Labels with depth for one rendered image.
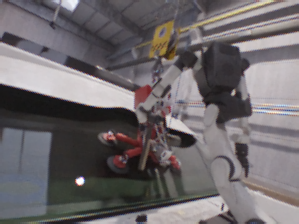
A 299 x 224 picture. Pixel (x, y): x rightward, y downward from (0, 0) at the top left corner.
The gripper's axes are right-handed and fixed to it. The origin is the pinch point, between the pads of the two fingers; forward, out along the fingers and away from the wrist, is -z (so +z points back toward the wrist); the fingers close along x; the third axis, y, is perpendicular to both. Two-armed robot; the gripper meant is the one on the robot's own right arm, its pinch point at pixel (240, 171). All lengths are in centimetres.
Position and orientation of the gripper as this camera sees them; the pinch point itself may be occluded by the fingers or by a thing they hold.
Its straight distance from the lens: 132.0
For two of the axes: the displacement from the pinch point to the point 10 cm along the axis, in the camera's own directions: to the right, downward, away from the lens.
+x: -2.0, 1.0, 9.7
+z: 0.7, -9.9, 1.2
